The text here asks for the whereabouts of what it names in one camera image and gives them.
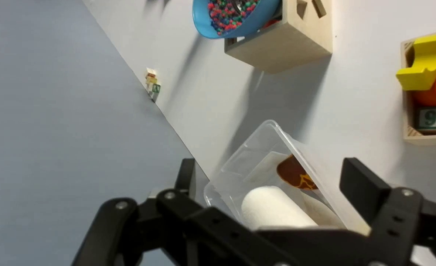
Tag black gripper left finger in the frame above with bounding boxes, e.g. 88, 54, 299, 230
70, 157, 296, 266

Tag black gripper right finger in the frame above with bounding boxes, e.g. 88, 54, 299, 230
338, 156, 436, 266

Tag white paper towel roll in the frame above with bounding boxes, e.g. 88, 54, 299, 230
239, 184, 344, 231

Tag clear plastic tote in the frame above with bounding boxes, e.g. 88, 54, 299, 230
202, 117, 370, 234

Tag brown yellow item in tote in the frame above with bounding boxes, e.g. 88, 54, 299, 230
274, 154, 319, 191

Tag wooden block tray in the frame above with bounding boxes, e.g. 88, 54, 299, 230
398, 27, 436, 144

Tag green number block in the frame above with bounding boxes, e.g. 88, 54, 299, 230
413, 106, 436, 134

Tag red wooden block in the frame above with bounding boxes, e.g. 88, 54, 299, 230
413, 70, 436, 109

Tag small toy figure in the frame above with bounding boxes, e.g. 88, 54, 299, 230
143, 66, 162, 103

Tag yellow wooden block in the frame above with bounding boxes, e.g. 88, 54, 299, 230
394, 32, 436, 92

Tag blue plastic bowl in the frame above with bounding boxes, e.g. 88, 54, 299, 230
191, 0, 282, 41

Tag wooden shape sorter box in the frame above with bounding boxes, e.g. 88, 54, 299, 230
222, 0, 333, 73

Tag colourful beads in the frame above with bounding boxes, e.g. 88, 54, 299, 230
206, 0, 258, 35

